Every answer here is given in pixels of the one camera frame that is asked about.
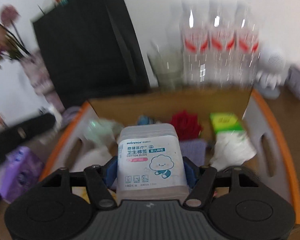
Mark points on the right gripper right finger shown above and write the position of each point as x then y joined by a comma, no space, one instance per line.
236,204

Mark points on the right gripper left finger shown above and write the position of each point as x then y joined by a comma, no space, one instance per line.
63,204

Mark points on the white tissue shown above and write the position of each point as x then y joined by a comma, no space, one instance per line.
232,148

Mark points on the purple woven cloth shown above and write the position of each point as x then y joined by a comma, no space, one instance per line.
194,150

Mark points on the iridescent plastic bag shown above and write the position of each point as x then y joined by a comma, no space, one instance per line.
102,132

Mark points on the green tissue packet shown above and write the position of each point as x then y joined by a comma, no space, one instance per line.
225,122

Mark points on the cotton buds box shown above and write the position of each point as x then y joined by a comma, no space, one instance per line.
150,164

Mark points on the red fabric rose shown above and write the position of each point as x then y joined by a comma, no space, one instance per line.
186,125

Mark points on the blue yellow sponge toy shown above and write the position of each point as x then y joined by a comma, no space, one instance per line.
146,120

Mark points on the purple tissue pack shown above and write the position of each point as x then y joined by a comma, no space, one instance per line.
22,171

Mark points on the pink ceramic vase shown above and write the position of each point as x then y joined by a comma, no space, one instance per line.
39,77

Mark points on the red cardboard box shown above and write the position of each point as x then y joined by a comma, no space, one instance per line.
218,110

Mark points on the dried pink roses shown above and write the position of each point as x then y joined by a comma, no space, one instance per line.
11,44

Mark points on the black paper bag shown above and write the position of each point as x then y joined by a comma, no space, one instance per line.
90,50

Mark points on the white tin box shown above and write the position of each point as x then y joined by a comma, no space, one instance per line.
293,80

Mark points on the white robot speaker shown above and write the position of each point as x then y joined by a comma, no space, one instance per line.
270,66

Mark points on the right water bottle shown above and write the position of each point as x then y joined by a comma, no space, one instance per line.
247,45

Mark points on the water bottle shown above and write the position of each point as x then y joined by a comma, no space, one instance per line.
247,45
195,43
222,42

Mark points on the middle water bottle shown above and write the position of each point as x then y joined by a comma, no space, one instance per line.
222,42

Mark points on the left water bottle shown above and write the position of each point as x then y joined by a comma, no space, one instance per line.
195,43

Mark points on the glass cup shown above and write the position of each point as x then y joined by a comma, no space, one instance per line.
167,65

